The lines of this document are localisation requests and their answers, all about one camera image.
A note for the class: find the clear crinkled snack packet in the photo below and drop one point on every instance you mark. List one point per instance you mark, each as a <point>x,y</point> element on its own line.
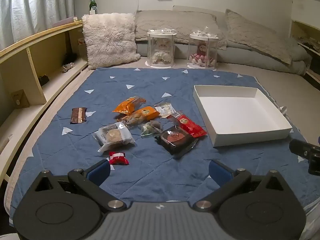
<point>155,124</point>

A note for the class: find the fluffy cream pillow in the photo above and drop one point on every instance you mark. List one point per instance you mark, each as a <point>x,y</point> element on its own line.
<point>110,40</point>

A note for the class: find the brown chocolate bar packet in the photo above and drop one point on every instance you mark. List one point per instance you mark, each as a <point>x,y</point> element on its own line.
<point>78,115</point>

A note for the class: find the crumpled cloth pile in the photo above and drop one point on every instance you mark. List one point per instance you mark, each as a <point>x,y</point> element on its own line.
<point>307,41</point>

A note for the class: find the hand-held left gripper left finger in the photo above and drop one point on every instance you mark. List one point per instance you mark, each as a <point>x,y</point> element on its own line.
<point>98,172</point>

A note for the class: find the silver foil wrapper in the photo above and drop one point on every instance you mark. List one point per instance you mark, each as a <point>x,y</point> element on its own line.
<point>283,110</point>

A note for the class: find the wooden wall cabinet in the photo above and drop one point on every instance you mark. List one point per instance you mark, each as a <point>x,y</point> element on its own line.
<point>303,17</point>

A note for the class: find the flat pink object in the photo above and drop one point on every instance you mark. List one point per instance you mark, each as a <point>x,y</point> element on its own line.
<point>66,22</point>

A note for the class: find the dark mooncake packet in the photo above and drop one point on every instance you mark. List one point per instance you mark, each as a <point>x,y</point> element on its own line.
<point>175,138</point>

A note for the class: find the orange foil snack packet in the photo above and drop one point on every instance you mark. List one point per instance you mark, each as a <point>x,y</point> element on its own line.
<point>126,105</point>

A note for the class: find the clear case with red doll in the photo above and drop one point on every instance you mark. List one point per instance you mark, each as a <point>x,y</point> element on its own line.
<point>202,41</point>

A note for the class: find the clear packet green snack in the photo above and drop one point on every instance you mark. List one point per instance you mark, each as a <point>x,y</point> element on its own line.
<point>147,131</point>

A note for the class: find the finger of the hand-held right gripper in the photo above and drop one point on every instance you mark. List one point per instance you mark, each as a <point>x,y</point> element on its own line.
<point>303,150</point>

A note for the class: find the small black object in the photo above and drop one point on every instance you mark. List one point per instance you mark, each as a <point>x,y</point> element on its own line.
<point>43,80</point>

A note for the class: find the small white clear packet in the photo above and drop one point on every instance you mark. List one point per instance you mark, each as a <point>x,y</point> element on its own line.
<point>165,110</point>

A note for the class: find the angled grey quilted pillow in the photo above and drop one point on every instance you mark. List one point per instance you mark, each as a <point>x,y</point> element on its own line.
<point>255,35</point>

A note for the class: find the flat grey quilted pillow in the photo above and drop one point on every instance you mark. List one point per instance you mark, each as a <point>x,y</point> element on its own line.
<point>175,21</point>

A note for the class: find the red packet with green circle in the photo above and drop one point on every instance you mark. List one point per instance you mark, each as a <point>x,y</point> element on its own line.
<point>191,127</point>

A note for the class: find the cream plush doll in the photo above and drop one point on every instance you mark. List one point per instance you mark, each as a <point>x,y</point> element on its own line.
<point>161,53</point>

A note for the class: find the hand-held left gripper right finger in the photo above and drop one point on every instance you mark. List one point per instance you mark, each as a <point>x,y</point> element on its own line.
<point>220,172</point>

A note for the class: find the wooden shelf unit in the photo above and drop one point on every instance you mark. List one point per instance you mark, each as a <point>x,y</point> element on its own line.
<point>37,55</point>

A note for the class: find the blue mat with white triangles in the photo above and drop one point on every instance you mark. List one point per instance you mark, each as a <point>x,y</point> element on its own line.
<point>105,97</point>

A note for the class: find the orange bread packet green circle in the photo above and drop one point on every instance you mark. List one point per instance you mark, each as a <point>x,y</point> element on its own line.
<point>145,113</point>

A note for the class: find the grey curtain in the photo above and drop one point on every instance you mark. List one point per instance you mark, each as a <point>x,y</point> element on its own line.
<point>30,15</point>

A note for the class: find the cardboard box with red mark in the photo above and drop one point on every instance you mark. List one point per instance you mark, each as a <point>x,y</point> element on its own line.
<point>80,43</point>

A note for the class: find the brown card envelope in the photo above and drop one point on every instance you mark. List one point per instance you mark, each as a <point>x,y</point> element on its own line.
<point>20,99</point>

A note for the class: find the clear case with cream doll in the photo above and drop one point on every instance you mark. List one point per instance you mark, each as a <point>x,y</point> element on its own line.
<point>161,37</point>

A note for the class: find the red plush doll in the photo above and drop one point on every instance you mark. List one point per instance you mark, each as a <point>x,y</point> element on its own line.
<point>200,55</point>

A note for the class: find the white cardboard box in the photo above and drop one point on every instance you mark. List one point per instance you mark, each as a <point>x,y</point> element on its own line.
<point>237,115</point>

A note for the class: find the folded grey duvet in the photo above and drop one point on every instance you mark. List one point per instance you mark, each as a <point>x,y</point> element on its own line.
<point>250,57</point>

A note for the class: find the clear packet round pastry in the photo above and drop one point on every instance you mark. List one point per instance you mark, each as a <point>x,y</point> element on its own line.
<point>113,136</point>

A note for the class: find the small red candy packet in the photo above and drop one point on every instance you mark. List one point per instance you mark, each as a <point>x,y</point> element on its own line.
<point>118,158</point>

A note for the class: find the green glass bottle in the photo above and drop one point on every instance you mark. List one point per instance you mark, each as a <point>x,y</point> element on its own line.
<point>93,5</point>

